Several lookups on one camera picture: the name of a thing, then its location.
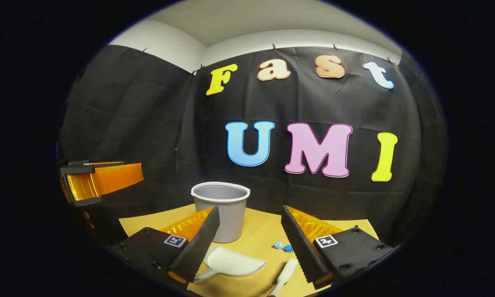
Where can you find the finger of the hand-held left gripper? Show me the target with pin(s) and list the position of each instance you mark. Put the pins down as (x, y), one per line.
(115, 177)

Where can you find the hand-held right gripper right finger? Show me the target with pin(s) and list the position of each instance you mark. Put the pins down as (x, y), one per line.
(303, 251)

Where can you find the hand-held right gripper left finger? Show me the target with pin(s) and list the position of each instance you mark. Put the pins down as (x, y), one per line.
(198, 247)

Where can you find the light blue paper scrap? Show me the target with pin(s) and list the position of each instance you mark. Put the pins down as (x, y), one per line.
(277, 245)

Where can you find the small white broom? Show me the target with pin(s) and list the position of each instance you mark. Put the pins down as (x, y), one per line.
(286, 272)

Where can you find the white dustpan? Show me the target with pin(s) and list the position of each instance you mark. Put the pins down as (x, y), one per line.
(231, 262)

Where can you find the grey garbage bin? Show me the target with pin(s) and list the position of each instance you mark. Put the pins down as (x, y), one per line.
(226, 210)

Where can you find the wooden desktop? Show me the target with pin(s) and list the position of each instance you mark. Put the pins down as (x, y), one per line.
(259, 231)

